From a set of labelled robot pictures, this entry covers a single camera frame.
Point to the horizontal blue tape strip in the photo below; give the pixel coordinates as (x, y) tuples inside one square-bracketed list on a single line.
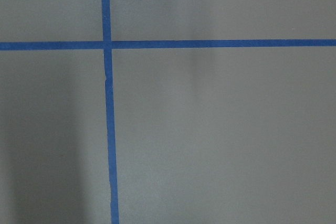
[(158, 44)]

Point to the vertical blue tape strip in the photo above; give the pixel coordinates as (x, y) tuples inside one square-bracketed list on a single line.
[(108, 69)]

